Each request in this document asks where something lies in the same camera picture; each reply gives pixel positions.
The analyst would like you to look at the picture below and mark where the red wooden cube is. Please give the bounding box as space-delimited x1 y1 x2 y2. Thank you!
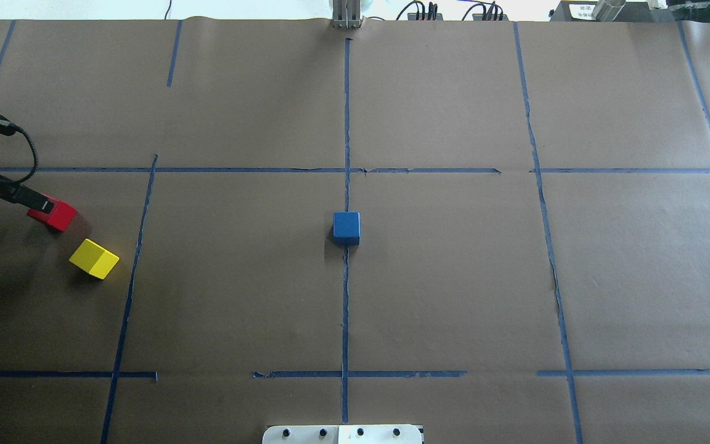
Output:
27 195 78 231

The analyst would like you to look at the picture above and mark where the yellow wooden cube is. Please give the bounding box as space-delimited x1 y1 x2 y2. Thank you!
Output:
68 239 120 280

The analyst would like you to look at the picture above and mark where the blue wooden cube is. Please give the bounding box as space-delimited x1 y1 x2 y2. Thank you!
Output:
332 212 361 247

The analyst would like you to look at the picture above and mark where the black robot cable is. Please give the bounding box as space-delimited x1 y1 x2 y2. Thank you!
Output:
0 114 39 186

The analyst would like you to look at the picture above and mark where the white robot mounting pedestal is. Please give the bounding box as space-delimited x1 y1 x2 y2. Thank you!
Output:
262 424 425 443

